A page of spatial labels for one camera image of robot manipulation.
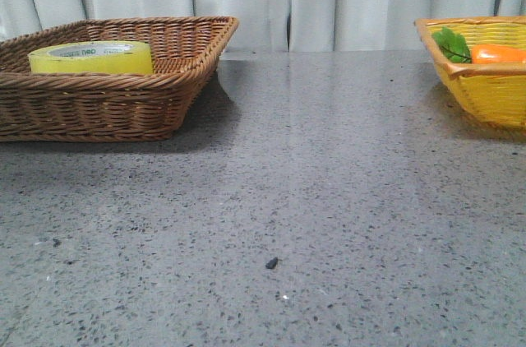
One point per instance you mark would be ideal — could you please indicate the yellow tape roll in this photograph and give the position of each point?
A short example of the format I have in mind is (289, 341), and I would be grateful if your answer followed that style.
(112, 57)

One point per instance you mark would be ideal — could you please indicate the toy carrot with green leaves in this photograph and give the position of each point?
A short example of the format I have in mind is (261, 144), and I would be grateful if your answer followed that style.
(455, 48)

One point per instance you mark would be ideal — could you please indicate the brown wicker basket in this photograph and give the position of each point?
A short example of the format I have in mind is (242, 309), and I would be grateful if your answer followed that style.
(97, 107)

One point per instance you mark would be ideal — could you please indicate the yellow wicker basket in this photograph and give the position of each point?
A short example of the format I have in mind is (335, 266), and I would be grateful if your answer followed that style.
(492, 93)

